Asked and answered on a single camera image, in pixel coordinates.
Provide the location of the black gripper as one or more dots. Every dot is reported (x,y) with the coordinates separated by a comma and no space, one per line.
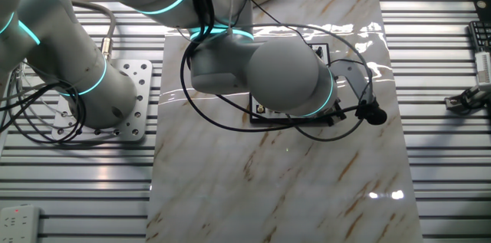
(337,114)

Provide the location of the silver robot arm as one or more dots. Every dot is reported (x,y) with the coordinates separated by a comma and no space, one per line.
(284,74)

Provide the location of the black-framed magnetic chessboard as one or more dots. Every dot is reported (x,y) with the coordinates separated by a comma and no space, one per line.
(264,120)

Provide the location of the black foam-covered microphone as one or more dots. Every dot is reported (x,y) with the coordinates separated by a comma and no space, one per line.
(376,116)

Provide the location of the black chess rook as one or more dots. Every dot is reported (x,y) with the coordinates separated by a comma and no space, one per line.
(318,51)

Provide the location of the white chess rook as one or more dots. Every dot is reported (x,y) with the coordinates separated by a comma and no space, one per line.
(260,109)

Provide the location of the glossy marble-pattern mat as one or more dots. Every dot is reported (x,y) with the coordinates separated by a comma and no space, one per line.
(245,178)

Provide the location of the white ribbed device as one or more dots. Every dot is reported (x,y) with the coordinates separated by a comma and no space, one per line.
(484,67)

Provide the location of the black keyboard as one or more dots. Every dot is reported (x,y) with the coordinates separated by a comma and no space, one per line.
(481,36)

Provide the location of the black plate with hole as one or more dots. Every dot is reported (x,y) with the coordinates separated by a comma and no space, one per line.
(482,5)

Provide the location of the white power strip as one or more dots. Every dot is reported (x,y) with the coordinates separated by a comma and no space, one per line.
(19,224)

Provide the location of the metal clamp mount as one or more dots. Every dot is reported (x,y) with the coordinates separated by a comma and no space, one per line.
(462,100)

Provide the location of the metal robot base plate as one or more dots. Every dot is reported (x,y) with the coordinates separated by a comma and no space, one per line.
(134,120)

